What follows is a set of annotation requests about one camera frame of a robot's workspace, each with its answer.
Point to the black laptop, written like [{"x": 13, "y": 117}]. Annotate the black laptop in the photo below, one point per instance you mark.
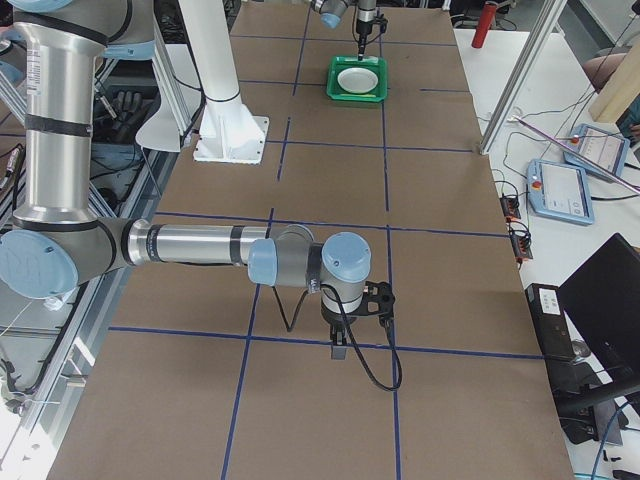
[{"x": 602, "y": 300}]

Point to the far orange black connector board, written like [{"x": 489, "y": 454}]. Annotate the far orange black connector board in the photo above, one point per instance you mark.
[{"x": 510, "y": 207}]

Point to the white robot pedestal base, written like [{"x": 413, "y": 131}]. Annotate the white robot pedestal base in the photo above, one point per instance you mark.
[{"x": 229, "y": 132}]

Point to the blue teach pendant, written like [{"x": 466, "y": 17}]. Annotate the blue teach pendant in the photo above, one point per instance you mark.
[
  {"x": 608, "y": 150},
  {"x": 559, "y": 191}
]

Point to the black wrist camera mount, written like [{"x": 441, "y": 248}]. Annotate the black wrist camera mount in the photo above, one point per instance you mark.
[
  {"x": 377, "y": 300},
  {"x": 381, "y": 21}
]

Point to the far blue teach pendant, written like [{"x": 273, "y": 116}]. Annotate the far blue teach pendant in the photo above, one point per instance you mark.
[{"x": 608, "y": 150}]

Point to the aluminium frame post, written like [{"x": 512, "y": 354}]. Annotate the aluminium frame post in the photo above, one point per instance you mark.
[{"x": 536, "y": 40}]

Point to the near blue teach pendant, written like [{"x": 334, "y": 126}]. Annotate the near blue teach pendant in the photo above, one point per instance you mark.
[{"x": 559, "y": 191}]

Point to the orange black connector board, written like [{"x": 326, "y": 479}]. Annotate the orange black connector board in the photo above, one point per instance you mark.
[
  {"x": 510, "y": 207},
  {"x": 521, "y": 247}
]

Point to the black box device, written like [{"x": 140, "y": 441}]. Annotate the black box device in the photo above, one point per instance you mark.
[{"x": 551, "y": 327}]

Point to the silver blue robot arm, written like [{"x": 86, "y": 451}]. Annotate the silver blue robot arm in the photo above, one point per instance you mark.
[
  {"x": 332, "y": 11},
  {"x": 57, "y": 243}
]

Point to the reacher grabber stick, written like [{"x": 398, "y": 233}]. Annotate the reacher grabber stick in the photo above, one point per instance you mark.
[{"x": 633, "y": 188}]

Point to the green plastic tray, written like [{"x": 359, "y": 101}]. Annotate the green plastic tray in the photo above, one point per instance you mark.
[{"x": 376, "y": 64}]

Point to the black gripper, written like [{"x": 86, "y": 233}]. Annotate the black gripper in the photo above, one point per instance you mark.
[
  {"x": 335, "y": 321},
  {"x": 364, "y": 25}
]

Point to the white round plate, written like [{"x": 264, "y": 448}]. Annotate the white round plate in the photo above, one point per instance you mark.
[{"x": 357, "y": 80}]

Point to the white curled paper sheet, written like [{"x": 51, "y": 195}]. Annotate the white curled paper sheet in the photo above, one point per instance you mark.
[{"x": 160, "y": 132}]

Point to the red cylinder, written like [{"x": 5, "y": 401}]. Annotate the red cylinder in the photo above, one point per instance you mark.
[{"x": 484, "y": 24}]

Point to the near orange black connector board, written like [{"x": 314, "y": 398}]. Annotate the near orange black connector board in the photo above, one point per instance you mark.
[{"x": 521, "y": 247}]

